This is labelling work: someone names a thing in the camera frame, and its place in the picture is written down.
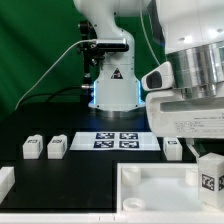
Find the black cable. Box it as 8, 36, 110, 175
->
19, 86, 84, 109

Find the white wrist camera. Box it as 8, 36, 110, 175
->
141, 62, 174, 91

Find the white square tabletop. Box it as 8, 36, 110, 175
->
117, 163, 224, 224

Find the black camera on stand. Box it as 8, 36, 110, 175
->
76, 20, 130, 104

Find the white cable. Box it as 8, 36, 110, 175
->
14, 39, 98, 111

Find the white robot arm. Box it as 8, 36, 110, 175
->
73, 0, 224, 139

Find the white sheet with tags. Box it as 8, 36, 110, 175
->
70, 132, 160, 151

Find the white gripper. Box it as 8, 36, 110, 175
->
146, 90, 224, 163

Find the white left obstacle block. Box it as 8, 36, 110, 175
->
0, 167, 15, 204

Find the white front obstacle bar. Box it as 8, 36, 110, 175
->
0, 213, 117, 224

